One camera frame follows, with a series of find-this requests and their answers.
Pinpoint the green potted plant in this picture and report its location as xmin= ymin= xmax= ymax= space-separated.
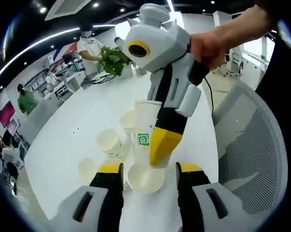
xmin=97 ymin=45 xmax=134 ymax=78

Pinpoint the white table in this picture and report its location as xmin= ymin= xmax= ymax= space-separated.
xmin=22 ymin=69 xmax=225 ymax=232

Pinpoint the white printed paper cup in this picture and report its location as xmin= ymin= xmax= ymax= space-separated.
xmin=133 ymin=98 xmax=169 ymax=169

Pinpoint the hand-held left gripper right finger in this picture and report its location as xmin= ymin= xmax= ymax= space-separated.
xmin=175 ymin=161 xmax=249 ymax=232

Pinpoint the cluster of white paper cups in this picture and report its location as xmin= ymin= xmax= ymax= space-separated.
xmin=77 ymin=110 xmax=167 ymax=194

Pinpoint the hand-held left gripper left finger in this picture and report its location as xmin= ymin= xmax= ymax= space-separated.
xmin=48 ymin=162 xmax=125 ymax=232

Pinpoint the person's right hand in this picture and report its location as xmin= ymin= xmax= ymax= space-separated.
xmin=189 ymin=29 xmax=231 ymax=71

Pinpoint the grey mesh office chair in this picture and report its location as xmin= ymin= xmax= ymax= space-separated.
xmin=212 ymin=81 xmax=289 ymax=211

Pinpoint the magenta display screen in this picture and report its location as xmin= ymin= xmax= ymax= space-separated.
xmin=0 ymin=101 xmax=15 ymax=129

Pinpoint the white office chair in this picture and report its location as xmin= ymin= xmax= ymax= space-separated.
xmin=55 ymin=77 xmax=73 ymax=101

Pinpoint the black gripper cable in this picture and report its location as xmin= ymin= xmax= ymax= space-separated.
xmin=203 ymin=76 xmax=218 ymax=119

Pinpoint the curved ceiling light strip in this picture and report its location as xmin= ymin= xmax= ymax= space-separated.
xmin=0 ymin=26 xmax=81 ymax=85

